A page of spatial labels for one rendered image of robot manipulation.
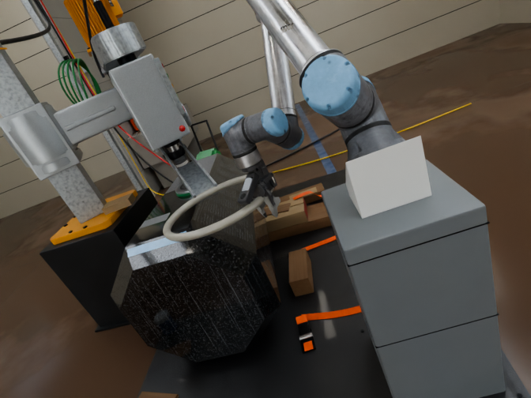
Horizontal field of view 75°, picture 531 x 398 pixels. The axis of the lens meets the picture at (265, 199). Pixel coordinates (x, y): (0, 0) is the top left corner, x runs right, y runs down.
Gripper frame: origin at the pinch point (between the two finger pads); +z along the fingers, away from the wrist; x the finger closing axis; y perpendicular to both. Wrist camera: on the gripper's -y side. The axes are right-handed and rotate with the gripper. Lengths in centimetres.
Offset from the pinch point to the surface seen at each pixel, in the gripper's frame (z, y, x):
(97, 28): -104, 53, 121
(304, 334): 81, 12, 25
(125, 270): 10, -27, 77
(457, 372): 71, 4, -49
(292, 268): 69, 48, 49
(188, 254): 10.9, -11.9, 44.3
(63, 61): -132, 124, 315
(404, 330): 43, -5, -40
